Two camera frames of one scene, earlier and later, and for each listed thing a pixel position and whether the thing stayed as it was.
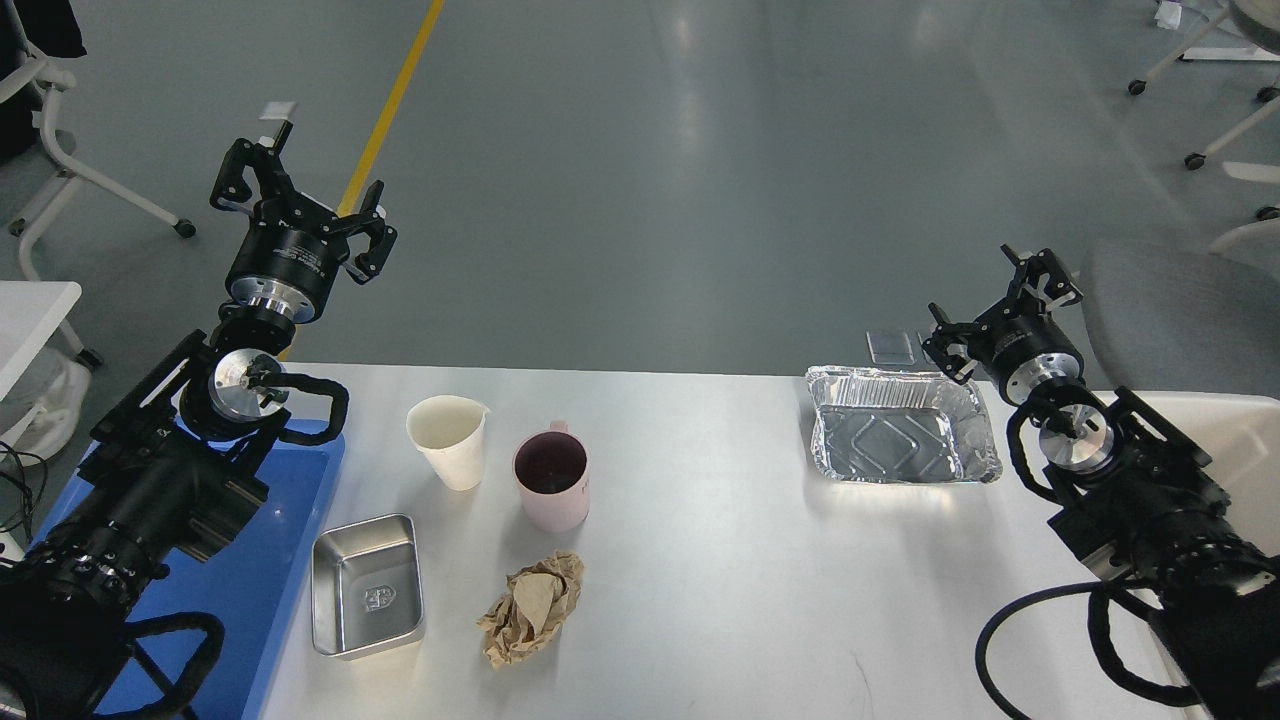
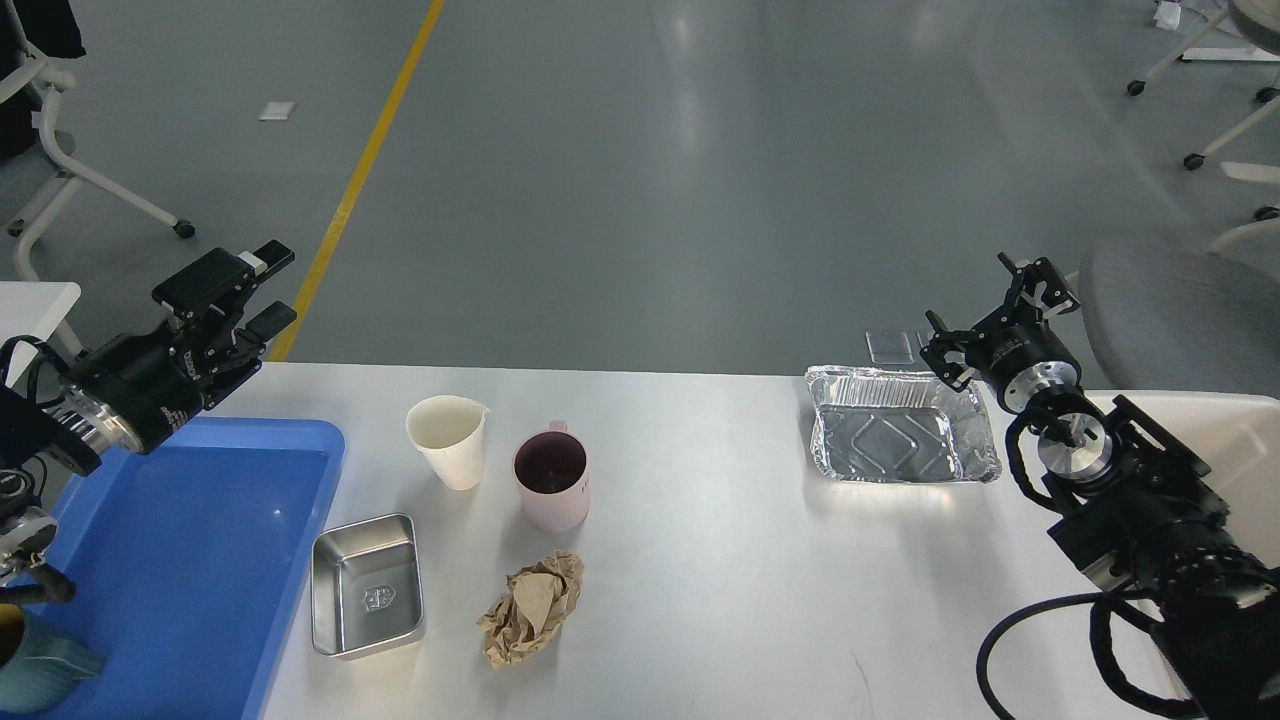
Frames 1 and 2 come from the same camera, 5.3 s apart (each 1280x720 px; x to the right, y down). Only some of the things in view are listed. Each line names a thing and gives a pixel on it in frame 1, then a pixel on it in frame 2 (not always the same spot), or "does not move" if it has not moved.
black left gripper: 287,261 to 149,384
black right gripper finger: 948,346 does not move
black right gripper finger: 1042,277 does not move
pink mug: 552,474 does not move
